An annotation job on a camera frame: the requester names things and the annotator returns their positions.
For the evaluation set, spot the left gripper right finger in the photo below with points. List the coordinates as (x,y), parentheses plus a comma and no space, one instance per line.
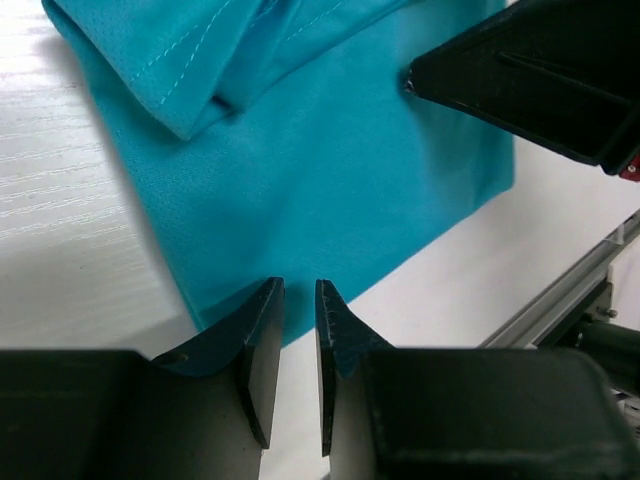
(430,413)

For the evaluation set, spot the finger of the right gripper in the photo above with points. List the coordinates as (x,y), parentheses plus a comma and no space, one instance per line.
(561,74)

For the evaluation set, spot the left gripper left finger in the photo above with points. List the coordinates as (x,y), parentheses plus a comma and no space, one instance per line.
(203,410)

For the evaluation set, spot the teal t-shirt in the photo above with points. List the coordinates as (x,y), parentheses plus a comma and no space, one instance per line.
(275,138)

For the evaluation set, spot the aluminium front rail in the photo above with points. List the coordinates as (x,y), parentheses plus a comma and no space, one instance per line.
(554,303)

